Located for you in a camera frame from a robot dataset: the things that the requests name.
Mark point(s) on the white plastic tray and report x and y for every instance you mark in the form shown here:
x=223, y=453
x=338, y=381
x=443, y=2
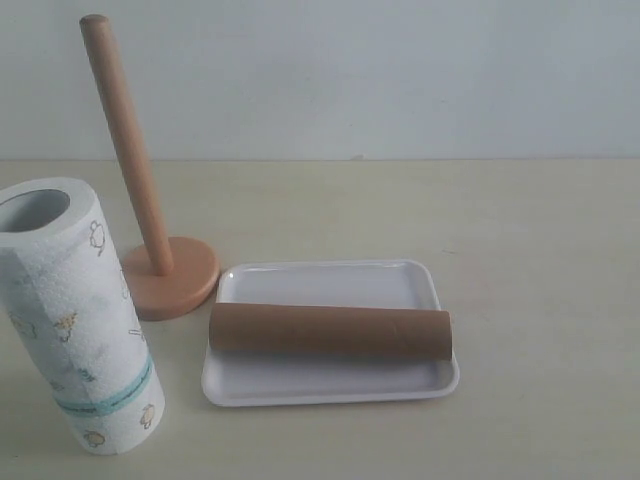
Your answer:
x=250, y=380

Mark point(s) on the brown cardboard tube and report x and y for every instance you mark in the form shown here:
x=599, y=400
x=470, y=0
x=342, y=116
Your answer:
x=329, y=330

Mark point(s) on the printed paper towel roll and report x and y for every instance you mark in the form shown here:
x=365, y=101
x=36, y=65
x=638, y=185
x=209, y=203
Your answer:
x=64, y=291

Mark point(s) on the wooden paper towel holder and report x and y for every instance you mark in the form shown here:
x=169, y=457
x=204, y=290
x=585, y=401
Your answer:
x=167, y=276

